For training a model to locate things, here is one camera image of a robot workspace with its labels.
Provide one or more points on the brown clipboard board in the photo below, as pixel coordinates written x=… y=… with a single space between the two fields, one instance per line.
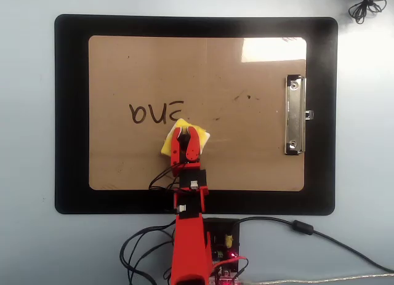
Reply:
x=154 y=66

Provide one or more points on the yellow sponge with black hole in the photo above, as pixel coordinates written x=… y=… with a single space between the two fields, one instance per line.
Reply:
x=203 y=135

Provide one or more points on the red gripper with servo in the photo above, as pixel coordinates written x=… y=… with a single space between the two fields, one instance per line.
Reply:
x=187 y=165

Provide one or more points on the black rectangular mat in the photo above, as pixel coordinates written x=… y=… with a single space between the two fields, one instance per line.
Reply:
x=70 y=112

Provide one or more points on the silver metal clipboard clip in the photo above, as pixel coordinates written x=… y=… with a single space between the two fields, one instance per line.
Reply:
x=294 y=112

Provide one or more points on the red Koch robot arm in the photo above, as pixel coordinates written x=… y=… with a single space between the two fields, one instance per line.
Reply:
x=187 y=242

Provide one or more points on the black robot base with electronics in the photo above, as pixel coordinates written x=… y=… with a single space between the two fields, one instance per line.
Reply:
x=223 y=229

